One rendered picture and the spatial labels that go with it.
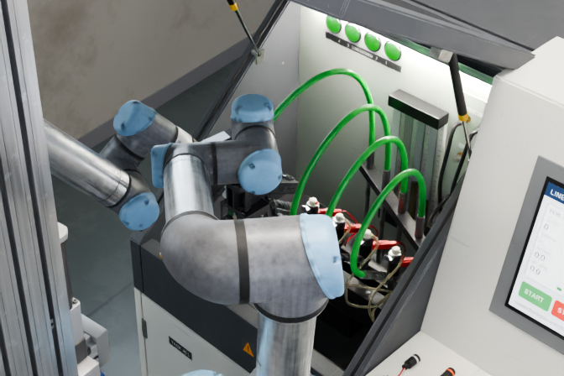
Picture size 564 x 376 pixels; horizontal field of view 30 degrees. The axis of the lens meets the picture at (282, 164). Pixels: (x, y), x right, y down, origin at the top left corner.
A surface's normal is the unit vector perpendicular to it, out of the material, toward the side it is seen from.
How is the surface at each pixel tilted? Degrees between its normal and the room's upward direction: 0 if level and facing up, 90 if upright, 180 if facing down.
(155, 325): 90
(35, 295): 90
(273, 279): 76
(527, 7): 0
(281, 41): 90
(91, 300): 0
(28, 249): 90
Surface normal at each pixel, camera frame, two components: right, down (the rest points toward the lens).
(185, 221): -0.36, -0.84
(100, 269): 0.02, -0.81
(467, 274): -0.67, 0.21
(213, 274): -0.26, 0.22
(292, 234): 0.05, -0.61
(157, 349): -0.69, 0.41
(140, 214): 0.41, 0.54
